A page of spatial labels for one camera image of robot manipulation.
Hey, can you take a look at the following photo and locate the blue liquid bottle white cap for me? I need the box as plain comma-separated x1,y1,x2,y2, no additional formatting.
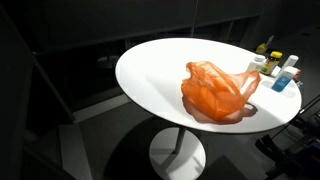
272,66,298,92

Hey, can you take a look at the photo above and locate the white pill bottle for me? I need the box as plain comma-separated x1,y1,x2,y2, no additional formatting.
247,55,265,72

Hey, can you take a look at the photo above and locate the round white table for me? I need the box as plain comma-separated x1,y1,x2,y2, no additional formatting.
116,38,302,134

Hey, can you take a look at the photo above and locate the brown bottle yellow cap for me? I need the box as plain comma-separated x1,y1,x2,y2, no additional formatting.
260,51,282,75

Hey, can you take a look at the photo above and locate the white round table base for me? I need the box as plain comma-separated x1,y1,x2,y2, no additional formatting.
149,127,206,180

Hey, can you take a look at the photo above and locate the orange plastic bag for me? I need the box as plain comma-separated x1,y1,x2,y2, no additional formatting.
181,61,261,121

